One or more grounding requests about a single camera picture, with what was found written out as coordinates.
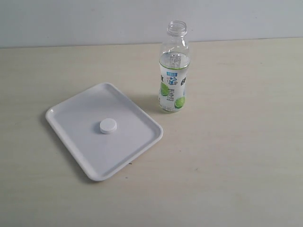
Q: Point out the white bottle cap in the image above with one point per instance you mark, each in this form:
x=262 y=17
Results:
x=108 y=126

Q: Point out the clear plastic drink bottle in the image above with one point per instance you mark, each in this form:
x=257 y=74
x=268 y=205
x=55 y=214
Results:
x=174 y=62

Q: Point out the white rectangular plastic tray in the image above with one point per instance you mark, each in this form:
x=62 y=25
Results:
x=76 y=123

